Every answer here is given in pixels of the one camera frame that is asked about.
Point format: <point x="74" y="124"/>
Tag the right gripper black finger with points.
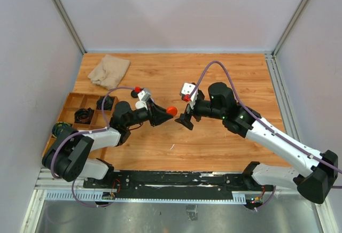
<point x="185" y="120"/>
<point x="189" y="112"/>

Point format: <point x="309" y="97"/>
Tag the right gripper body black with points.
<point x="202" y="108"/>

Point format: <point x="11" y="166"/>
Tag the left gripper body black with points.
<point x="141" y="115"/>

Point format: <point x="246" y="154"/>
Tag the orange round charging case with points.
<point x="172" y="111"/>

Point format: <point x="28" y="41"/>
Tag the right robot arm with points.
<point x="312" y="172"/>

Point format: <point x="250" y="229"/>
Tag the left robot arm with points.
<point x="68" y="157"/>

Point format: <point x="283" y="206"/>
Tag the white round charging case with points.
<point x="141" y="104"/>

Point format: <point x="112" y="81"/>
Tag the black round charging case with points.
<point x="134" y="94"/>

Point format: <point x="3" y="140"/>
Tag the beige folded cloth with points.
<point x="109" y="72"/>

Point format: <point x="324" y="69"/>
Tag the wooden compartment tray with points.
<point x="82" y="112"/>

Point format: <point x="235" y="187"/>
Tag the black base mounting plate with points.
<point x="175" y="185"/>

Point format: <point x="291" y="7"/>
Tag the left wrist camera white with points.
<point x="144" y="95"/>

